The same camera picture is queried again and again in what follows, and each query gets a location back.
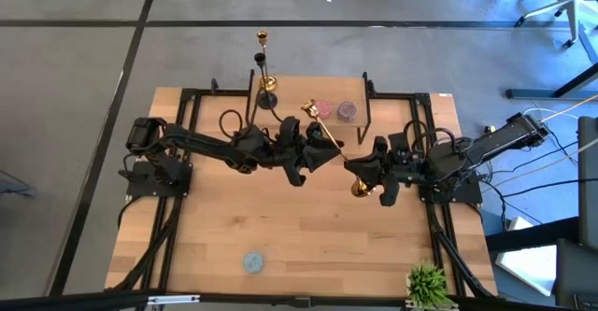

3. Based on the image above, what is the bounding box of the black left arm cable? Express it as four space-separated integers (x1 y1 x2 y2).
217 108 284 147

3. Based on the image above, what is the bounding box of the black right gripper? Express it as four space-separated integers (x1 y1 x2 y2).
344 132 436 208

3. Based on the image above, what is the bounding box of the black cable conduit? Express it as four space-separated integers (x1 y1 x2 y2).
114 197 186 293
427 203 496 299

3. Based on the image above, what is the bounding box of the black table rail frame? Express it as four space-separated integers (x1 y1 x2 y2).
111 86 499 303

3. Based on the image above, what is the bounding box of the dark grey box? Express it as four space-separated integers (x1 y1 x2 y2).
555 238 598 311

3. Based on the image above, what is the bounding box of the grey mesh office chair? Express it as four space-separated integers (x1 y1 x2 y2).
513 0 598 50

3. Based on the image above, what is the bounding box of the green plant in white pot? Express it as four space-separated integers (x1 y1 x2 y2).
405 262 457 310

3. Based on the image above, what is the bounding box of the grey cabinet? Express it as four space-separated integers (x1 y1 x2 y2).
577 114 598 251

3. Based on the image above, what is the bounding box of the black floor bar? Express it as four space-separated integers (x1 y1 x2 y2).
484 216 580 255

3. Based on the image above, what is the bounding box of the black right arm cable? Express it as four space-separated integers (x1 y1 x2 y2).
402 119 459 156

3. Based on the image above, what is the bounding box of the gold candlestick holder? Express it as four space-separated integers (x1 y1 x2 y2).
300 98 377 200
255 30 279 93

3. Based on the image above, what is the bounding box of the silver frame bracket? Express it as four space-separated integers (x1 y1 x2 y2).
146 293 201 306

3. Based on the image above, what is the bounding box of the white floor panel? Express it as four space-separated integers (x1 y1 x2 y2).
493 216 560 298

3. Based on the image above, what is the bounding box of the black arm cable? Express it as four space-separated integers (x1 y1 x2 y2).
402 119 459 156
217 108 284 147

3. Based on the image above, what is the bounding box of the yellow cable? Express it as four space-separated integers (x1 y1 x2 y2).
485 93 598 137

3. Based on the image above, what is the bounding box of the black overhead frame beam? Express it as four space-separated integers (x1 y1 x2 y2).
0 288 598 311

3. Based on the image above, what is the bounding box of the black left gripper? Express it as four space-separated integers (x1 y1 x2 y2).
261 116 346 188

